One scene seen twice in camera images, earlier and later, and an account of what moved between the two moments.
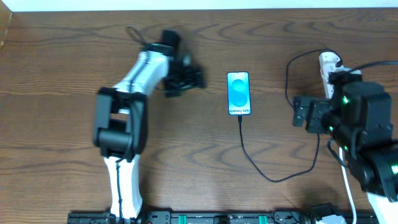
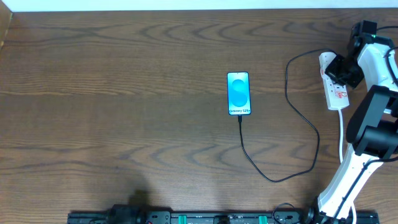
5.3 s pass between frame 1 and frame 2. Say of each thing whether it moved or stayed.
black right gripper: moved
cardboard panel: stayed
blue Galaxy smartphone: stayed
